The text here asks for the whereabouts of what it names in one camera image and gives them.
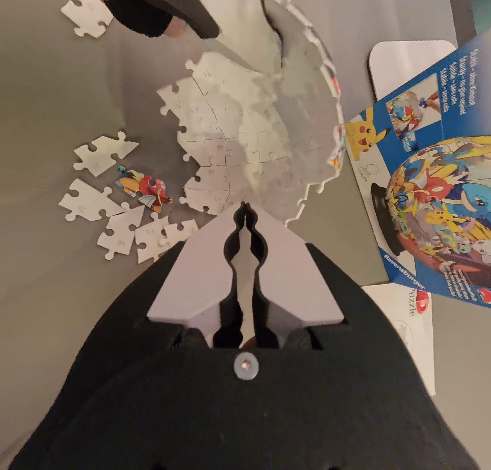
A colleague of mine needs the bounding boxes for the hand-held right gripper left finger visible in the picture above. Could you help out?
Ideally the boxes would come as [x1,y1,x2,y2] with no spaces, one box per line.
[147,202,246,349]

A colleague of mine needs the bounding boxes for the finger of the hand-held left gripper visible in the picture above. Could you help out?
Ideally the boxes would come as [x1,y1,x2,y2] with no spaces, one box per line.
[187,0,284,74]

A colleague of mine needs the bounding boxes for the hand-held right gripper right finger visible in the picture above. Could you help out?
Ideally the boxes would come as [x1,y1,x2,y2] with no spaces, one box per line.
[245,202,345,349]

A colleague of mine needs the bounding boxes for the partly built white puzzle ball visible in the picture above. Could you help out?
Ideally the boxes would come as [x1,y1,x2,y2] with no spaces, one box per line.
[157,0,347,225]

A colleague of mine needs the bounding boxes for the white puzzle piece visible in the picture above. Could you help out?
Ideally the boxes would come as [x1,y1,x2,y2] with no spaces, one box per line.
[159,219,199,247]
[61,0,115,38]
[58,178,126,222]
[134,212,170,265]
[96,205,146,261]
[73,131,139,178]

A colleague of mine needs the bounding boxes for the colourful printed puzzle piece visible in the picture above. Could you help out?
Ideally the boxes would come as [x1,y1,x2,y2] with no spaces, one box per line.
[115,166,173,214]

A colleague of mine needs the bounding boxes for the blue puzzle box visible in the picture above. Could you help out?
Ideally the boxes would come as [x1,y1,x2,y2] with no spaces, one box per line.
[344,28,491,309]

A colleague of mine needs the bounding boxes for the person's left hand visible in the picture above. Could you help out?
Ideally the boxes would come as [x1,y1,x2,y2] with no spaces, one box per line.
[82,0,188,38]

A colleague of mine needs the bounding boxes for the white paper leaflet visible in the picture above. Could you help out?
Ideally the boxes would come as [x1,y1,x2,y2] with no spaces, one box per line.
[361,284,438,396]

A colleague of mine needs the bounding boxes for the white rounded card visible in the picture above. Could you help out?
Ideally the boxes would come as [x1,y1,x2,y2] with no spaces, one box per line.
[369,40,458,103]

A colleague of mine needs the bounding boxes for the dark teal panel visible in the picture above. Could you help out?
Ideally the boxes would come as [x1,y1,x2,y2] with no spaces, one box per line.
[447,0,491,46]

